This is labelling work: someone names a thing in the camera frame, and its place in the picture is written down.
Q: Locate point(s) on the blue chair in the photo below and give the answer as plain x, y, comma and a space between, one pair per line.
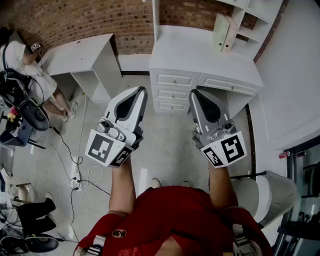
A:
17, 136

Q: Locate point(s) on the person's red shirt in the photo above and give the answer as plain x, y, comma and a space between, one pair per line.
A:
175, 215

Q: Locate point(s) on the red can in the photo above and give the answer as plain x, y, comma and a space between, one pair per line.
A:
284, 154

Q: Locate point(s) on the pale pink binder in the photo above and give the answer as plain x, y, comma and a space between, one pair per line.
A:
230, 35

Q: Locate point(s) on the white desk with drawers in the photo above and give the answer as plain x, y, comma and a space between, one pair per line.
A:
190, 50

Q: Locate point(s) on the white shelving unit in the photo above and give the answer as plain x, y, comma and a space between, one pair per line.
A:
260, 10

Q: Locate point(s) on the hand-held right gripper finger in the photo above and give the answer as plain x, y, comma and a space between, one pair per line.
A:
198, 112
223, 110

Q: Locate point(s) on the black rounded device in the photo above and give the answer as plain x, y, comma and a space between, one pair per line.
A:
42, 242
35, 115

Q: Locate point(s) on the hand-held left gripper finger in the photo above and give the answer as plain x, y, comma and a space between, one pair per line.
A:
140, 107
112, 107

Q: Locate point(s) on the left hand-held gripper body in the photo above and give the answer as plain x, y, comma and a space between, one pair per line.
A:
112, 147

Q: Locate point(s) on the person's right forearm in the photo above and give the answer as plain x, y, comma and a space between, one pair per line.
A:
221, 190

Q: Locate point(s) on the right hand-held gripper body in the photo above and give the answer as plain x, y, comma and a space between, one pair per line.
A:
225, 147

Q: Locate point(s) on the person's white shoe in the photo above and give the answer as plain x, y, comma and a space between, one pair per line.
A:
155, 183
185, 184

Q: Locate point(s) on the white power strip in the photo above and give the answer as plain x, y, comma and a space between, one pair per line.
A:
76, 183

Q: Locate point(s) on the grey waste bin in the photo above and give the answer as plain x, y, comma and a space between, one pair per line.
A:
272, 197

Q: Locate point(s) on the pale green binder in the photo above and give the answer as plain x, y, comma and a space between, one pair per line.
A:
221, 30

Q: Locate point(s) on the dark framed glass door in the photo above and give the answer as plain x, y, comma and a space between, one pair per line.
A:
305, 190

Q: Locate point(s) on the person's left forearm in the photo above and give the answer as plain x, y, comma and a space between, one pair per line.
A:
122, 190

